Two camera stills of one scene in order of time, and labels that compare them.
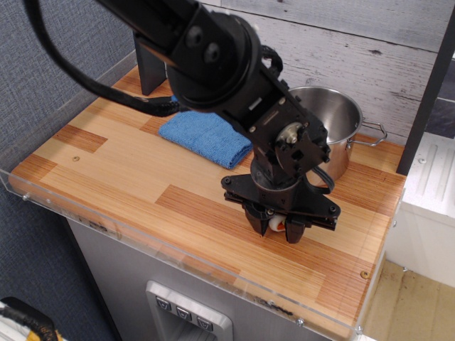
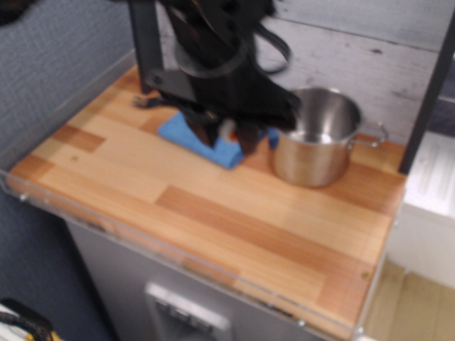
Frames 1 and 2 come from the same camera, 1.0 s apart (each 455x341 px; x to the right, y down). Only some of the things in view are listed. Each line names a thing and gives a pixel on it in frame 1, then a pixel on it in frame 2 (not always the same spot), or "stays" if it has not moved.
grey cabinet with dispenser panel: x=154 y=295 stays
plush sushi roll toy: x=277 y=223 → x=227 y=131
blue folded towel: x=210 y=133 stays
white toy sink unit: x=422 y=242 stays
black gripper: x=302 y=202 → x=242 y=93
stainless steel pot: x=341 y=117 stays
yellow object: x=33 y=337 → x=55 y=337
